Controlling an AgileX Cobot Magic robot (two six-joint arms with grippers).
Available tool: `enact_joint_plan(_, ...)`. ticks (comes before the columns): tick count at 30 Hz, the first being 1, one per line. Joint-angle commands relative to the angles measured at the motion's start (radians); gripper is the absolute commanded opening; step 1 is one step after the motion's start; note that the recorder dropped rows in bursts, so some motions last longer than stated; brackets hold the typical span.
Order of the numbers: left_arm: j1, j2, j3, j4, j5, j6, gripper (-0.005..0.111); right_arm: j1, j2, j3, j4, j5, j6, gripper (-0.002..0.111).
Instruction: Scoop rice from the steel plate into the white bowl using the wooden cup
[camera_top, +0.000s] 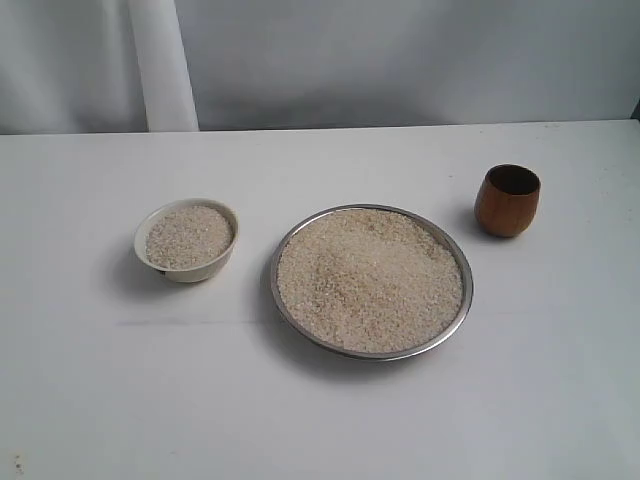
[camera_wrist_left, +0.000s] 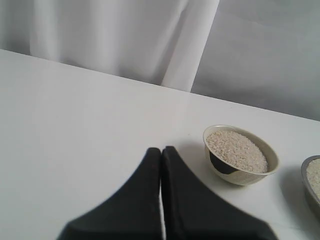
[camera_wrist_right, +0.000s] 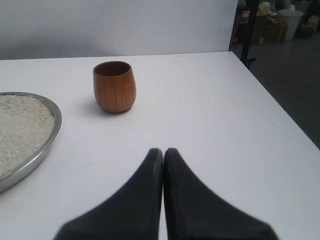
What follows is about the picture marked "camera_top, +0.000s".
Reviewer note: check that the rice in white bowl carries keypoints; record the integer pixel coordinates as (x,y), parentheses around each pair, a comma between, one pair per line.
(188,237)

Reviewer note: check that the round steel tray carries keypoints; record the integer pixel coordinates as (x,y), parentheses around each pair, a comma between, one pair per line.
(465,300)

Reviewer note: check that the white backdrop curtain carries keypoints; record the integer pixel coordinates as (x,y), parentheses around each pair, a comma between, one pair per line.
(170,66)

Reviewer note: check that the brown wooden cup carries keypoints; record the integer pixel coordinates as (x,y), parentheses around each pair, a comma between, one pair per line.
(507,200)

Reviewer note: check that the white ceramic bowl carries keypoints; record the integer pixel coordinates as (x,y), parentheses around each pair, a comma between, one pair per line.
(193,275)

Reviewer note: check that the rice in steel tray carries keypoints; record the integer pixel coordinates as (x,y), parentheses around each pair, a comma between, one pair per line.
(370,280)

